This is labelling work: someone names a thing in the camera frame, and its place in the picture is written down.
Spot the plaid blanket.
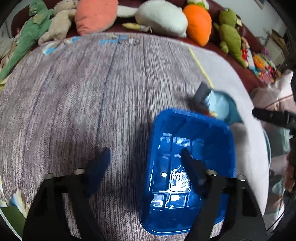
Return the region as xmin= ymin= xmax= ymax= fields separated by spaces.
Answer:
xmin=250 ymin=70 xmax=296 ymax=223

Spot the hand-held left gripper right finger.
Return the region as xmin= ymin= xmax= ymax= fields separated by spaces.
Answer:
xmin=181 ymin=149 xmax=266 ymax=241

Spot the pink carrot plush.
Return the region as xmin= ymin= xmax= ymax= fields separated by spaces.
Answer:
xmin=75 ymin=0 xmax=119 ymax=36

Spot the white plush animal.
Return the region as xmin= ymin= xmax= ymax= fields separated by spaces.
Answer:
xmin=117 ymin=0 xmax=188 ymax=38

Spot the dark grey object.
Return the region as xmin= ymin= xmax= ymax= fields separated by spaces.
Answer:
xmin=193 ymin=82 xmax=212 ymax=105

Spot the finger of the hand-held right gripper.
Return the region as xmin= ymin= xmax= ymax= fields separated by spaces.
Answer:
xmin=252 ymin=107 xmax=295 ymax=130

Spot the orange carrot plush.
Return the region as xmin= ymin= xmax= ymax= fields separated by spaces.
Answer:
xmin=183 ymin=0 xmax=212 ymax=47

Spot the pile of colourful toys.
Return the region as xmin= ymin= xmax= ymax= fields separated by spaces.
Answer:
xmin=251 ymin=47 xmax=281 ymax=82

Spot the blue plastic tray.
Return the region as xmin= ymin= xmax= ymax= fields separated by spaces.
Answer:
xmin=139 ymin=108 xmax=237 ymax=235

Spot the green crocodile plush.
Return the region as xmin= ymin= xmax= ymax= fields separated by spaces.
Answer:
xmin=0 ymin=0 xmax=54 ymax=79

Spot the dark red sofa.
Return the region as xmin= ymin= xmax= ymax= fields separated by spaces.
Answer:
xmin=11 ymin=0 xmax=266 ymax=93

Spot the small teddy bear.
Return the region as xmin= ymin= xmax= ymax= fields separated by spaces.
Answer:
xmin=240 ymin=37 xmax=251 ymax=67

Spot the cardboard box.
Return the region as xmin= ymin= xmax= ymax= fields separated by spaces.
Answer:
xmin=264 ymin=29 xmax=287 ymax=67

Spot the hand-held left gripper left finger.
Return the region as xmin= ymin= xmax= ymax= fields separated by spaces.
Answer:
xmin=22 ymin=147 xmax=111 ymax=241

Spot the person's right hand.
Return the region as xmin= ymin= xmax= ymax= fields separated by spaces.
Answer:
xmin=284 ymin=152 xmax=296 ymax=193

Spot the teal waste bin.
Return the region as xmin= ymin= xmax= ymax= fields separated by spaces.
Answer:
xmin=262 ymin=128 xmax=273 ymax=173

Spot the beige rabbit plush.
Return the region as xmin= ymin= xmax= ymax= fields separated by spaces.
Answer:
xmin=38 ymin=0 xmax=79 ymax=46

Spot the light blue packet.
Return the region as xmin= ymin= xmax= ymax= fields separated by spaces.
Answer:
xmin=206 ymin=89 xmax=243 ymax=123

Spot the green frog plush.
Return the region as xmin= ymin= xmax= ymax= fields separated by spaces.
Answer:
xmin=213 ymin=8 xmax=247 ymax=68

